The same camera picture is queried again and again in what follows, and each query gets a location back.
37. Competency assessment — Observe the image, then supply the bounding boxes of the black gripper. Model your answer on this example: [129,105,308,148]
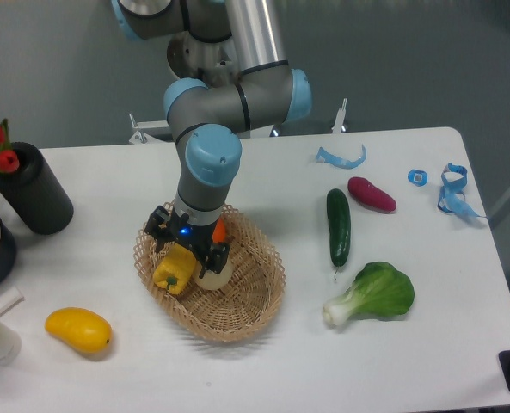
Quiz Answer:
[145,206,230,279]

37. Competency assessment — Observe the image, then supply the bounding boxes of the yellow bell pepper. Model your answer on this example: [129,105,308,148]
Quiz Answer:
[152,243,197,295]

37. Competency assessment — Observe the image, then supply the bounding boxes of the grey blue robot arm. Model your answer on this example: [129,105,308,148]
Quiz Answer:
[113,1,312,273]

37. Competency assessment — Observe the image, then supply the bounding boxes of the woven wicker basket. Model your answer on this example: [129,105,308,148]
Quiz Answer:
[133,204,286,342]

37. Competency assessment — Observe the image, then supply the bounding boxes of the orange fruit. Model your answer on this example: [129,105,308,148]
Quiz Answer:
[212,218,227,243]

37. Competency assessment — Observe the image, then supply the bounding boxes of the white round bun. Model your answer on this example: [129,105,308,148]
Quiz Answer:
[193,261,234,291]

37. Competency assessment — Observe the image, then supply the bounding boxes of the yellow mango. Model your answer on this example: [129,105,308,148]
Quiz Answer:
[45,307,113,354]

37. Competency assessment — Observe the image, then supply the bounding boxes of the green cucumber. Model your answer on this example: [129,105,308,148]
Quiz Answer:
[326,188,352,278]

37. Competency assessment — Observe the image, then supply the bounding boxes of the black cylindrical vase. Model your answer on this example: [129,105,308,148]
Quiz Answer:
[0,142,74,235]

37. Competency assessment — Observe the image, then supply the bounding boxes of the blue ribbon strip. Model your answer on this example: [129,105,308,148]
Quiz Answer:
[315,145,367,170]

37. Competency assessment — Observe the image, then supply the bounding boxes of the purple sweet potato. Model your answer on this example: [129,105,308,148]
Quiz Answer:
[347,176,396,213]

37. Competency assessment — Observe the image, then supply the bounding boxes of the white paper piece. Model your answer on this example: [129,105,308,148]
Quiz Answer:
[0,287,24,317]

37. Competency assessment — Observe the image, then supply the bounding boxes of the green bok choy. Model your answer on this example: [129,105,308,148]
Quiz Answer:
[322,262,415,327]

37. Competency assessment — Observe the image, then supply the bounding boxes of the small blue tape roll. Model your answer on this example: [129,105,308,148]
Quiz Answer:
[407,169,428,187]

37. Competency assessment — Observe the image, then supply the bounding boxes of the blue tangled ribbon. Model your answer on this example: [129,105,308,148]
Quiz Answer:
[437,163,485,219]

